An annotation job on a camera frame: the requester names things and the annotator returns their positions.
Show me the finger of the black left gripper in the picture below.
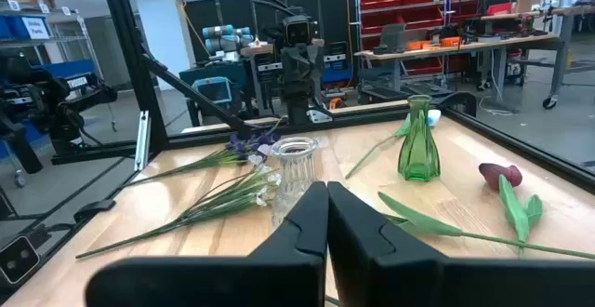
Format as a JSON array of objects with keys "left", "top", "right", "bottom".
[
  {"left": 280, "top": 46, "right": 304, "bottom": 90},
  {"left": 302, "top": 45, "right": 325, "bottom": 90}
]

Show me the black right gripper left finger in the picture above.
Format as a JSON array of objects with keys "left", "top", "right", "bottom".
[{"left": 85, "top": 180, "right": 330, "bottom": 307}]

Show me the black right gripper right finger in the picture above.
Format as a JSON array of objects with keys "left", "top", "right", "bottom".
[{"left": 326, "top": 180, "right": 595, "bottom": 307}]

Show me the purple artificial flower spray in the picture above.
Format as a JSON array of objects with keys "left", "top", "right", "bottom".
[
  {"left": 121, "top": 132, "right": 269, "bottom": 188},
  {"left": 152, "top": 116, "right": 284, "bottom": 178}
]

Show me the white artificial tulip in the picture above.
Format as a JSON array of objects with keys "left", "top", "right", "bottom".
[
  {"left": 377, "top": 191, "right": 595, "bottom": 260},
  {"left": 344, "top": 108, "right": 443, "bottom": 180}
]

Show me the white artificial flower spray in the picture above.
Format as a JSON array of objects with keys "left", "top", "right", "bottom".
[
  {"left": 176, "top": 153, "right": 284, "bottom": 220},
  {"left": 75, "top": 183, "right": 280, "bottom": 260}
]

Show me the red artificial tulip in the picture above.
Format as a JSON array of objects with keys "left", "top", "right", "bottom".
[{"left": 478, "top": 162, "right": 545, "bottom": 258}]

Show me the clear ribbed glass vase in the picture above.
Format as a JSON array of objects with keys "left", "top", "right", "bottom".
[{"left": 270, "top": 135, "right": 321, "bottom": 229}]

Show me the green glass vase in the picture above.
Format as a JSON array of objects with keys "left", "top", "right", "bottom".
[{"left": 397, "top": 94, "right": 442, "bottom": 182}]

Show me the grey metal bin rack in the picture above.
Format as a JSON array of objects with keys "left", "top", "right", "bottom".
[{"left": 352, "top": 0, "right": 534, "bottom": 89}]

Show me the teal framed tablet screen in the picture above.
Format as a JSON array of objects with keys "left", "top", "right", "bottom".
[{"left": 192, "top": 76, "right": 233, "bottom": 106}]

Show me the black flat equipment case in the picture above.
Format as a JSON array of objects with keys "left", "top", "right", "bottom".
[
  {"left": 402, "top": 81, "right": 455, "bottom": 99},
  {"left": 360, "top": 86, "right": 410, "bottom": 106}
]

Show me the grey laptop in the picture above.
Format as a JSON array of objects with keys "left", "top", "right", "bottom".
[
  {"left": 403, "top": 27, "right": 431, "bottom": 44},
  {"left": 378, "top": 22, "right": 408, "bottom": 52}
]

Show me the wooden top workbench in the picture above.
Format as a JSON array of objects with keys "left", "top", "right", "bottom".
[
  {"left": 353, "top": 32, "right": 559, "bottom": 94},
  {"left": 481, "top": 4, "right": 595, "bottom": 112}
]

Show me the blue storage bin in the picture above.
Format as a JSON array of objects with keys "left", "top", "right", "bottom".
[{"left": 36, "top": 59, "right": 98, "bottom": 81}]

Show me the grey metal shelf rack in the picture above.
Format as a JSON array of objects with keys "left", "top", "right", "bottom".
[{"left": 0, "top": 0, "right": 106, "bottom": 127}]

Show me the blue bin with white label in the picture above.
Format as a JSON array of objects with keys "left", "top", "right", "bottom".
[{"left": 5, "top": 14, "right": 53, "bottom": 41}]

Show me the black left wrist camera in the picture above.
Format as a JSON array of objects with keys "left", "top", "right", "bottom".
[{"left": 281, "top": 14, "right": 313, "bottom": 47}]

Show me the silver frame bracket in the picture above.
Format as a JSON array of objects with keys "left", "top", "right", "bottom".
[{"left": 133, "top": 110, "right": 152, "bottom": 172}]

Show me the black frame clamp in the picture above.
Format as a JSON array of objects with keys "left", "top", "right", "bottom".
[{"left": 73, "top": 198, "right": 117, "bottom": 224}]

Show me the small two-lens table camera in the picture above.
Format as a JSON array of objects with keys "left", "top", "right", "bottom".
[{"left": 0, "top": 234, "right": 42, "bottom": 286}]

